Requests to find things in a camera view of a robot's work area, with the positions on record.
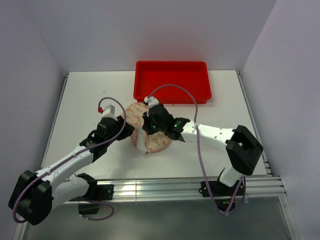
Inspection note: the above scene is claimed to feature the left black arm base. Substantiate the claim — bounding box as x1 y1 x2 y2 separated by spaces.
77 184 115 221

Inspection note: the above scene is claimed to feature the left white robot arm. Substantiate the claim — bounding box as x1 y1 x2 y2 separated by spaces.
8 116 135 226

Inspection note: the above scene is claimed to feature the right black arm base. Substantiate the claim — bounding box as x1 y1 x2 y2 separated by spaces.
198 178 247 215

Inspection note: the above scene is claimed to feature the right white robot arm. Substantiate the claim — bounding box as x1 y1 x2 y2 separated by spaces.
142 103 263 197

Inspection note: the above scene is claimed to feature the red plastic tray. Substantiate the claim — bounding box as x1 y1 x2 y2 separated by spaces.
133 61 212 104

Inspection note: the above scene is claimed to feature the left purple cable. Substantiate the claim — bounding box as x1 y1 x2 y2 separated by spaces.
12 96 126 223

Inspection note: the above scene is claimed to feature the purple cable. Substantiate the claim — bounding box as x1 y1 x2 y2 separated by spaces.
12 96 126 223
147 84 247 216

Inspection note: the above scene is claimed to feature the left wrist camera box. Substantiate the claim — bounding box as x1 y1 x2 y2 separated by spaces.
98 104 117 120

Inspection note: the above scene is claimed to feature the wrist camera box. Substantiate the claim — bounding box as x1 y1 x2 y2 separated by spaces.
144 96 159 117
98 104 117 120

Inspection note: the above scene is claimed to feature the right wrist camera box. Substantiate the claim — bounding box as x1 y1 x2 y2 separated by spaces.
144 96 159 117

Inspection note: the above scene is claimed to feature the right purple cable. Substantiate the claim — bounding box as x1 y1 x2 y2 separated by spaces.
147 84 247 216

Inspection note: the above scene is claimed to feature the aluminium frame rail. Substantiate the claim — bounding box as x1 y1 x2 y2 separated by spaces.
14 71 301 240

